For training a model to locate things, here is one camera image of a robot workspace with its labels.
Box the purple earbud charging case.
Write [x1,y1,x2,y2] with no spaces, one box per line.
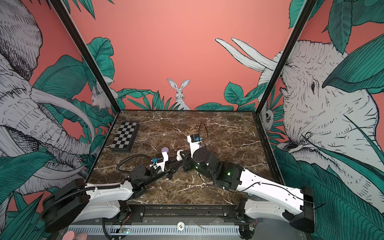
[161,147,169,153]

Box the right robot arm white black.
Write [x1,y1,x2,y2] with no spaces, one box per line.
[177,134,323,234]

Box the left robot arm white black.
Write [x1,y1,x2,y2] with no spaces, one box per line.
[40,152,183,233]

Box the black white checkerboard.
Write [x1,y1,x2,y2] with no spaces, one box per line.
[111,121,140,153]

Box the pink round object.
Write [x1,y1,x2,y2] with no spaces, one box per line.
[62,231,88,240]

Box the black mounting rail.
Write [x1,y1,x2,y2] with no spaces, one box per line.
[116,204,301,224]

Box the poker chip on duct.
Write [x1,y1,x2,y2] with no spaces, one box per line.
[177,222,186,232]

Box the white slotted cable duct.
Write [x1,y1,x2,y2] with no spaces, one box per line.
[64,224,241,237]

